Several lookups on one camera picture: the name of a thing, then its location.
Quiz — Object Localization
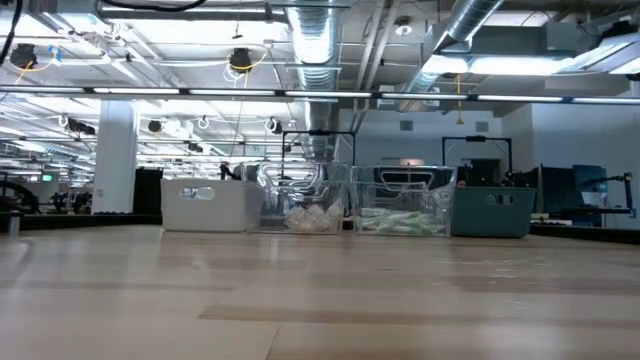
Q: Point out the black jointed stand arm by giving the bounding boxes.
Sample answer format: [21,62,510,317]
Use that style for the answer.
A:
[582,171,636,219]

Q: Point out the white plastic bin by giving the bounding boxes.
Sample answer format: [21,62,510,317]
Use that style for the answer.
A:
[160,178,265,234]

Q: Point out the white square pillar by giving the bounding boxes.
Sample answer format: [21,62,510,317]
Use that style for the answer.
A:
[92,99,140,215]

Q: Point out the teal plastic bin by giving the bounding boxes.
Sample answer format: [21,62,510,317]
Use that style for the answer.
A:
[449,186,537,239]

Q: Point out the green toothbrush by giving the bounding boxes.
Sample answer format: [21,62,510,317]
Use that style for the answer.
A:
[379,212,449,234]
[357,207,446,225]
[358,223,449,237]

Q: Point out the black metal stand frame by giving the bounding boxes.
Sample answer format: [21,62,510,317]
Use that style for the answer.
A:
[441,134,515,189]

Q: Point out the black tall cabinet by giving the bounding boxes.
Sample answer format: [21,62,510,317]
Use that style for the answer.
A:
[132,167,165,217]

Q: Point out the silver round air duct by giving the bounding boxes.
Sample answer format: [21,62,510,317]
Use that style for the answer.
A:
[285,0,342,164]
[399,0,505,114]

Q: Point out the black hanging cable reel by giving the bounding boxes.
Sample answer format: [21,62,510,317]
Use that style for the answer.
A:
[8,43,39,70]
[228,47,254,74]

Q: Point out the clear plastic bin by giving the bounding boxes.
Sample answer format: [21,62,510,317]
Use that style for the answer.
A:
[244,160,351,235]
[349,164,457,237]

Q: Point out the thin black hanging cable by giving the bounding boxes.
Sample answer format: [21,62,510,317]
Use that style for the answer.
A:
[0,0,25,67]

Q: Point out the long LED light bar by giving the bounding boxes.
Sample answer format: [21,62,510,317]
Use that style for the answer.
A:
[0,84,640,106]

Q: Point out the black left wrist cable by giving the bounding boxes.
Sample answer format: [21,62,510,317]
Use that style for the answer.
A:
[99,0,209,14]

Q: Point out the background computer monitor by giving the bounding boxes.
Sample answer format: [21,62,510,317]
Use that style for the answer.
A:
[572,164,609,207]

